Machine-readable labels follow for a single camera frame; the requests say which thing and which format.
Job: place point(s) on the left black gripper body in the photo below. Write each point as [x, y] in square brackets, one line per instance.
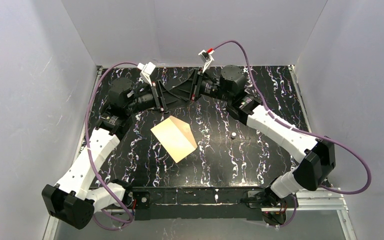
[158, 97]

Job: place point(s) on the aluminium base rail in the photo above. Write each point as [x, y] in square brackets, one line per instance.
[152, 203]

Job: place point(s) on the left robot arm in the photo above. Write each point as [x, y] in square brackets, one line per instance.
[81, 191]

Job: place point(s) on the cream paper envelope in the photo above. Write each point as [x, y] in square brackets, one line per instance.
[176, 137]

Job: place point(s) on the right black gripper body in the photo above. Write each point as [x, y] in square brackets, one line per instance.
[195, 85]

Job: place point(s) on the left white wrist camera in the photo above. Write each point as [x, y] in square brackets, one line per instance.
[146, 71]

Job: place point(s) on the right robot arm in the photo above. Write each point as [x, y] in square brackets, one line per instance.
[315, 156]

